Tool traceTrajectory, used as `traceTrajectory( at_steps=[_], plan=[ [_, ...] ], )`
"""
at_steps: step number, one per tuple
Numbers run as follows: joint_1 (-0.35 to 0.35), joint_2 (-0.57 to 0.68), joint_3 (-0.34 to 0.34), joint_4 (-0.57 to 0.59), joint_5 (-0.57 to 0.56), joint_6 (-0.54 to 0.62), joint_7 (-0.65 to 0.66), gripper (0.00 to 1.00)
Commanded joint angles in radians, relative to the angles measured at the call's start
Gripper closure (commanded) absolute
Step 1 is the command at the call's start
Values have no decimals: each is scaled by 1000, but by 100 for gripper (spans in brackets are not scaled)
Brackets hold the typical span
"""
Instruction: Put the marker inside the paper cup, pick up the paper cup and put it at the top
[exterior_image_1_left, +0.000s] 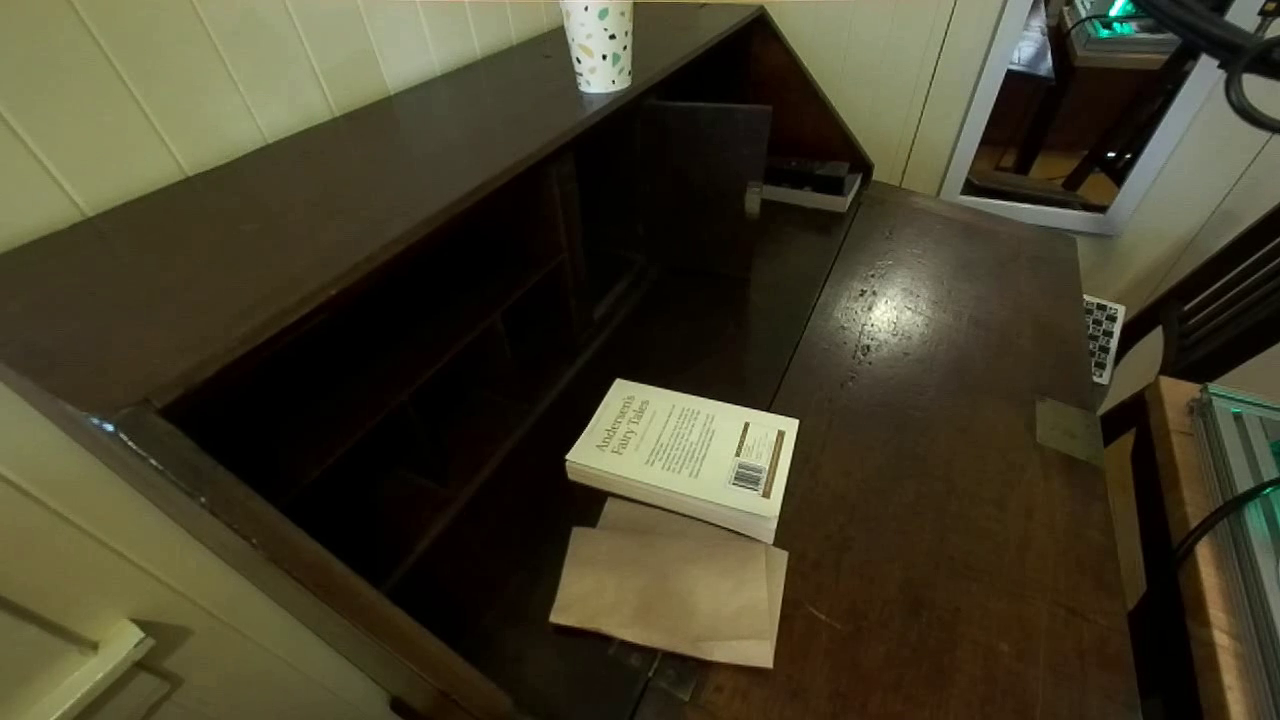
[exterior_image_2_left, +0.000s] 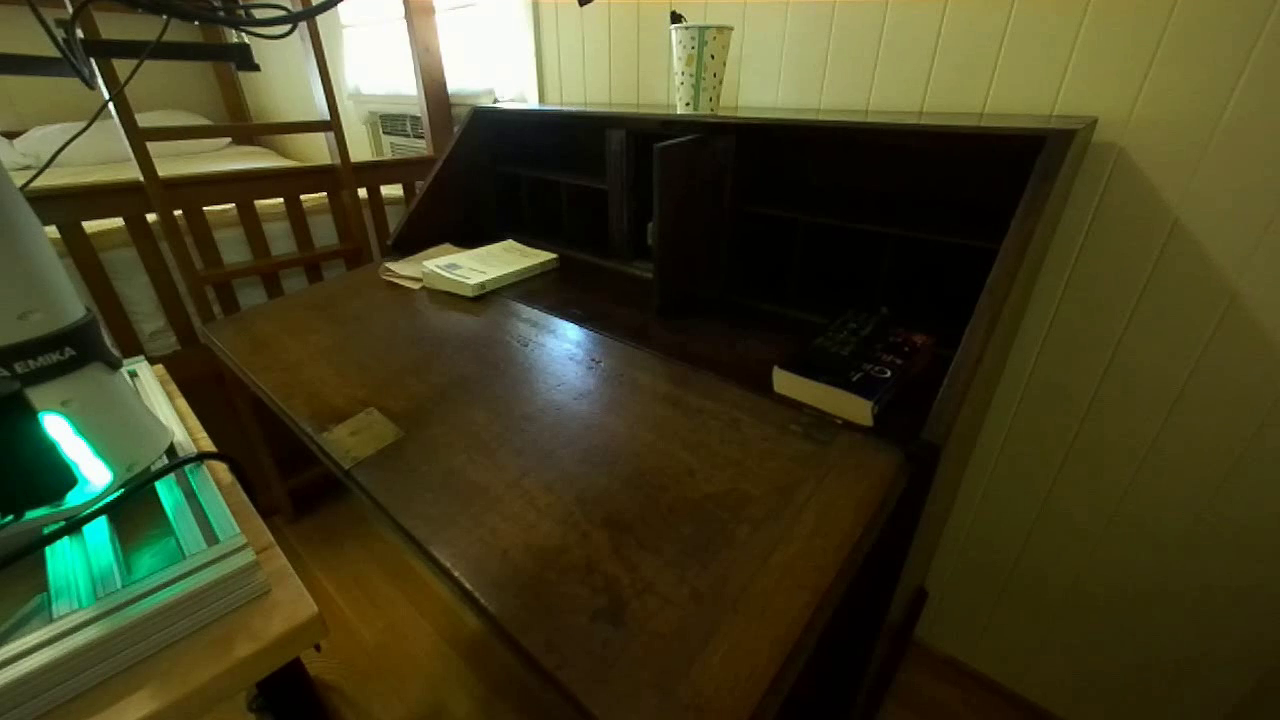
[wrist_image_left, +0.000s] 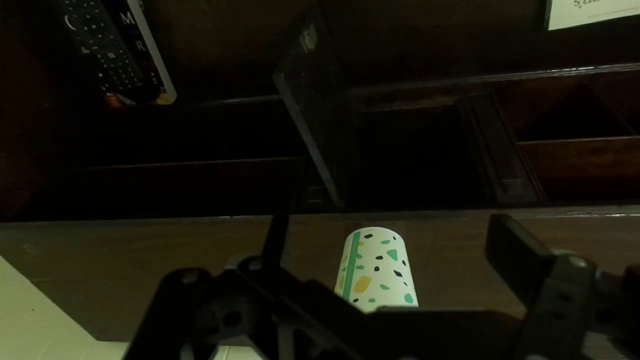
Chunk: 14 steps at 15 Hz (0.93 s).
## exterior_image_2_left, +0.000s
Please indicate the bright window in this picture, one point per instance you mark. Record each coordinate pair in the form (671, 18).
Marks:
(380, 54)

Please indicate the white window air conditioner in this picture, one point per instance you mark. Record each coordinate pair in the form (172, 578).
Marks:
(397, 133)

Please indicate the white mattress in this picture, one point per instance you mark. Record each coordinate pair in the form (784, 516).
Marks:
(55, 140)

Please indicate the small dark cabinet door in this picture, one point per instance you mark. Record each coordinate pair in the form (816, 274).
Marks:
(695, 223)

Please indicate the white dotted paper cup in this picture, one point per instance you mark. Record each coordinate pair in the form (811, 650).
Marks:
(701, 74)

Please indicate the black metal bar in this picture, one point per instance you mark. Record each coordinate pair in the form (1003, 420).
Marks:
(161, 54)

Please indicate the wooden slatted railing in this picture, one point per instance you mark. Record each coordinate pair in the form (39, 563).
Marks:
(267, 183)

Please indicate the green lit white device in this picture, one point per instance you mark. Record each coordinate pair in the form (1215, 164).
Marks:
(135, 586)

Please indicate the dark wooden secretary desk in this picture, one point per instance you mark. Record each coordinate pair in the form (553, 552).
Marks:
(602, 507)

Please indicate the wooden bunk bed frame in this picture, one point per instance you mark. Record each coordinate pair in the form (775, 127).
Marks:
(240, 130)

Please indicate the small paper card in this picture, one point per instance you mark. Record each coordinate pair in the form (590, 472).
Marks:
(361, 438)

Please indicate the light wooden side table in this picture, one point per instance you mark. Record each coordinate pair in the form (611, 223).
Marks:
(254, 642)

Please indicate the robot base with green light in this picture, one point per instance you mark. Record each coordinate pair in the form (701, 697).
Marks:
(34, 283)

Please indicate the white paperback book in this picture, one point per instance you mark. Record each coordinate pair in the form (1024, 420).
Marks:
(485, 266)

